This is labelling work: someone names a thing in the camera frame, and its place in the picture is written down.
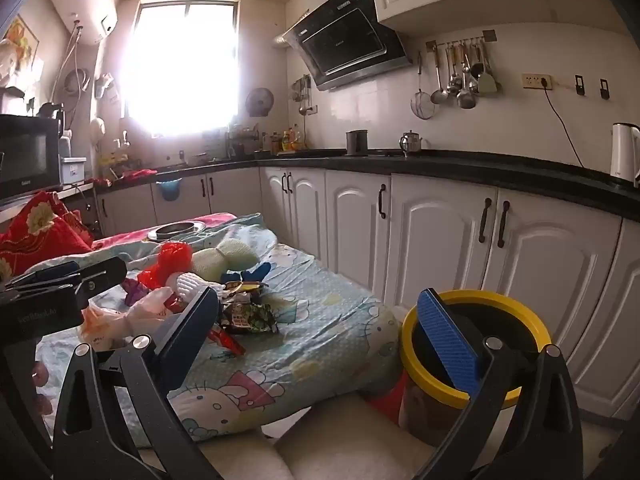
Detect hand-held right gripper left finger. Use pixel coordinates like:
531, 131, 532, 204
52, 286, 223, 480

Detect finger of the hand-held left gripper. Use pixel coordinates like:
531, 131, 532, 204
75, 256, 128, 293
7, 261, 83, 291

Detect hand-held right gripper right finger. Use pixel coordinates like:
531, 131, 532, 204
415, 288, 585, 480

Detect purple foil wrapper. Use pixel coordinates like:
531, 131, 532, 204
121, 278, 147, 307

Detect red snack wrapper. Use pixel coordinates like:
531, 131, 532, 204
209, 327, 247, 357

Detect white knitted cloth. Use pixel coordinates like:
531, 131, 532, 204
169, 272, 227, 307

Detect white plastic bag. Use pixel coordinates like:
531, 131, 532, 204
82, 286, 173, 352

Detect dark green snack wrapper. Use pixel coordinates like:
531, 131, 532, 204
220, 292, 279, 336

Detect yellow rimmed bin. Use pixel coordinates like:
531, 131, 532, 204
399, 289, 552, 448

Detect person's left hand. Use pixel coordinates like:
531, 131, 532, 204
31, 361, 53, 414

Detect pink blanket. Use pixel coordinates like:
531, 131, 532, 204
92, 212, 236, 256

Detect metal bowl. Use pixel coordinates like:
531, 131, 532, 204
147, 221, 206, 241

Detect red plastic object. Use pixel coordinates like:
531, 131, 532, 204
365, 376, 406, 423

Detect white base cabinets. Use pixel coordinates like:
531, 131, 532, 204
95, 165, 640, 421

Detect white plastic box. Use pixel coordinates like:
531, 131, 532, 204
60, 156, 88, 186

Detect black microwave oven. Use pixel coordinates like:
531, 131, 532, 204
0, 114, 63, 206

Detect cartoon cat printed bed sheet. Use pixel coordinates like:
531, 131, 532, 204
35, 212, 401, 448

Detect cream fuzzy cushion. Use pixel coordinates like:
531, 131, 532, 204
200, 392, 436, 480

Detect black kitchen countertop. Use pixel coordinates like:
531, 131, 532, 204
95, 147, 640, 221

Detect group of condiment bottles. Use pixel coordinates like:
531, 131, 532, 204
270, 125, 308, 153

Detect dark metal pot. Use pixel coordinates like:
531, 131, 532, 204
346, 130, 369, 157

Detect kitchen window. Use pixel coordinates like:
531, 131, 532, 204
122, 0, 241, 138

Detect row of hanging metal ladles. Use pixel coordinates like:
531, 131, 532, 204
431, 42, 483, 110

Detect white electric kettle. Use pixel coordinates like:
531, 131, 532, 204
610, 122, 640, 188

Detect pale green spatula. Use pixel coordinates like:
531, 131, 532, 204
479, 42, 501, 95

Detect white water heater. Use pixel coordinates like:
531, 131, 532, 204
50, 0, 118, 43

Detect black range hood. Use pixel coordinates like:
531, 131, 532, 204
274, 0, 413, 92

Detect round wall fan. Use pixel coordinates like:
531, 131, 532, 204
245, 87, 275, 118

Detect wall poster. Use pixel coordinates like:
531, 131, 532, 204
2, 14, 40, 73

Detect metal wire strainer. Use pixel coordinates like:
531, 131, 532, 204
411, 52, 435, 120

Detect wall rack with utensils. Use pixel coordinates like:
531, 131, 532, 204
292, 75, 313, 116

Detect black power cable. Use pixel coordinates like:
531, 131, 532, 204
541, 80, 586, 168

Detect utensil rail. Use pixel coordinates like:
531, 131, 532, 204
426, 30, 498, 53

